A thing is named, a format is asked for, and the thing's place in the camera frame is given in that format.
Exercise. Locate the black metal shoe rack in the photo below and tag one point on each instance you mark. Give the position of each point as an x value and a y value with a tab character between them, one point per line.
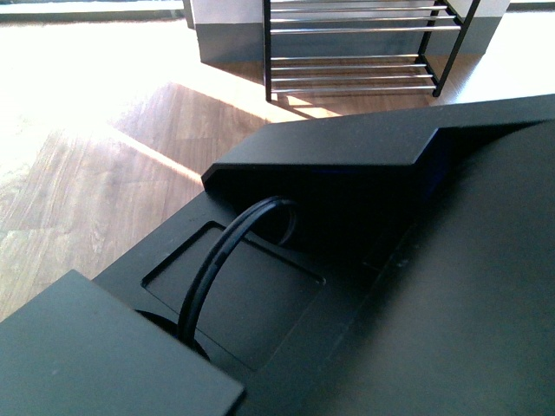
362	47

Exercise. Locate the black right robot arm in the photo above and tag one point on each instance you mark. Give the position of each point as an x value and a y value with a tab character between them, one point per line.
398	263

